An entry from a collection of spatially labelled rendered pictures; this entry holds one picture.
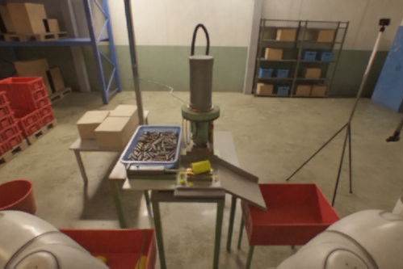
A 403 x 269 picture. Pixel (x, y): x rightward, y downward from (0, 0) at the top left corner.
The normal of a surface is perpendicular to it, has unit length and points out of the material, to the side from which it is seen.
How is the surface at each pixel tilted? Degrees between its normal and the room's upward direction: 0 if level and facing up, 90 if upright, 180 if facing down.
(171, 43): 90
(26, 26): 90
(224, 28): 90
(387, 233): 10
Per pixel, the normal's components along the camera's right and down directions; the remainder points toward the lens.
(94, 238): 0.03, 0.47
